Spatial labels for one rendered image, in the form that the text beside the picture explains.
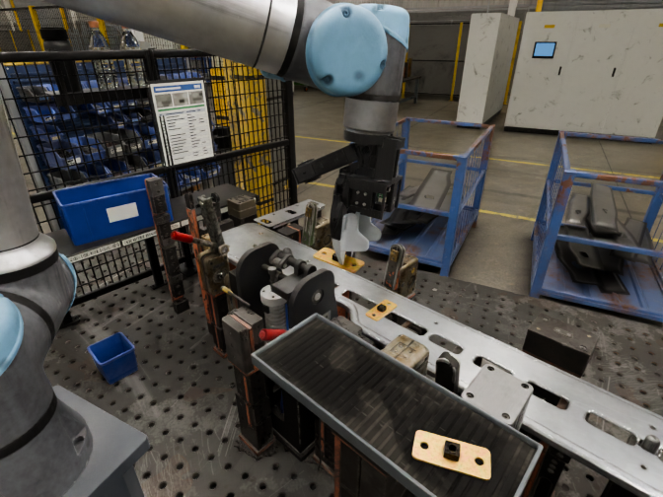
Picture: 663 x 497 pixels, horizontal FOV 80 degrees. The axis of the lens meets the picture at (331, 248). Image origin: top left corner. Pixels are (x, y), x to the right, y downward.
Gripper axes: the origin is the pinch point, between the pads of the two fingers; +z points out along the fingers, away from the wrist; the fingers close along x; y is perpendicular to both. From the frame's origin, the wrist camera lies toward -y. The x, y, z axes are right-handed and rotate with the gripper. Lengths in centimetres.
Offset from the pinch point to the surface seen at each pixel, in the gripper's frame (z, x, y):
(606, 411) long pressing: 23, 15, 47
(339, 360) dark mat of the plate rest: 11.0, -12.2, 6.8
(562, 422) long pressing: 23.7, 8.8, 40.2
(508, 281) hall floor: 105, 236, 31
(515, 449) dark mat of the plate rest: 10.2, -15.3, 31.1
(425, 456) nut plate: 10.8, -21.2, 22.2
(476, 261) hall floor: 105, 255, 4
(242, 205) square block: 20, 51, -64
